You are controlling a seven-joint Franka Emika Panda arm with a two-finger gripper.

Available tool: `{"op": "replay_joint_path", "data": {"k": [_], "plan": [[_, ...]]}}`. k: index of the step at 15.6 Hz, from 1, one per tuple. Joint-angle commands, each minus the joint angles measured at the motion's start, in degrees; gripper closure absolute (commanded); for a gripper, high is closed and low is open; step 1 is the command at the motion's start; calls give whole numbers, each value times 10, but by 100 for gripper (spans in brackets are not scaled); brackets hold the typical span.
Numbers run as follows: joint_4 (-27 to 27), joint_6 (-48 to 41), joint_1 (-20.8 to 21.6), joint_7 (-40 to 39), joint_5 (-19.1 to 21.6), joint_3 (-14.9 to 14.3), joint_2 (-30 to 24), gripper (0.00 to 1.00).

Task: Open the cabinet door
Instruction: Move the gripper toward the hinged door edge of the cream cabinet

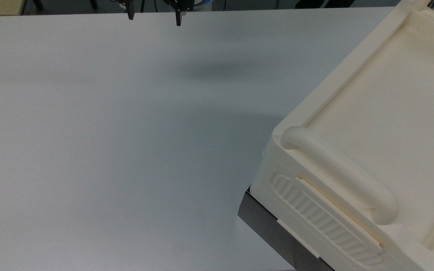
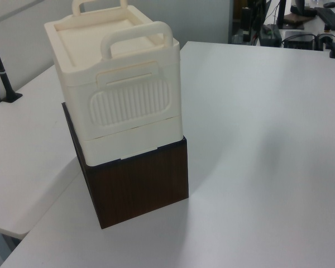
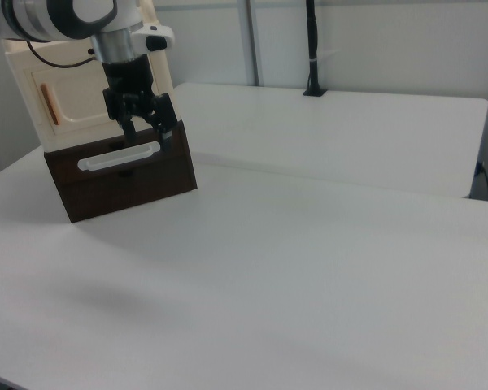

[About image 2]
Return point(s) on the cream plastic lidded box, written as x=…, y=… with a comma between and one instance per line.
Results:
x=134, y=92

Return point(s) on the dark grey box base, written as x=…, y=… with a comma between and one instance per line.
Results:
x=145, y=187

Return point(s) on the black upright box device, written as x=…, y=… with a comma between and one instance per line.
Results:
x=246, y=19

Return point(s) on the black device with green part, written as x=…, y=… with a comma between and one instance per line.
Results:
x=270, y=33

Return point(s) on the black square case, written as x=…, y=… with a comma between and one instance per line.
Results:
x=298, y=39

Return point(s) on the black monitor stand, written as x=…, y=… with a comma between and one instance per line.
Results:
x=281, y=11

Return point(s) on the brown wooden board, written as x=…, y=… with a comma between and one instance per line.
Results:
x=294, y=17

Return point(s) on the black pole with clamp base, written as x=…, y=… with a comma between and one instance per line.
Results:
x=0, y=64

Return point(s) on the black padded pouch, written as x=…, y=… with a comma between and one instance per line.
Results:
x=303, y=10

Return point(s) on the black keyboard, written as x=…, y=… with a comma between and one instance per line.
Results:
x=333, y=17

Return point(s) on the black computer mouse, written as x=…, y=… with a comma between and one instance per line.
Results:
x=329, y=4

